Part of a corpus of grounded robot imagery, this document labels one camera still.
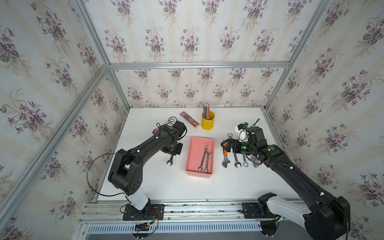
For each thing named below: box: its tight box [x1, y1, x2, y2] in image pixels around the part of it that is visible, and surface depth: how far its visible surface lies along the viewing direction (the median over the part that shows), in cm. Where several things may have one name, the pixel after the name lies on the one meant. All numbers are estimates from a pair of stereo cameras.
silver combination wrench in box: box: [198, 145, 209, 171], surface depth 92 cm
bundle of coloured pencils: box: [203, 103, 211, 120], surface depth 104 cm
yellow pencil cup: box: [201, 111, 215, 131], surface depth 106 cm
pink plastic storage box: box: [185, 136, 215, 178], surface depth 94 cm
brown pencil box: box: [179, 111, 201, 130], surface depth 113 cm
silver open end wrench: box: [204, 151, 211, 174], surface depth 89 cm
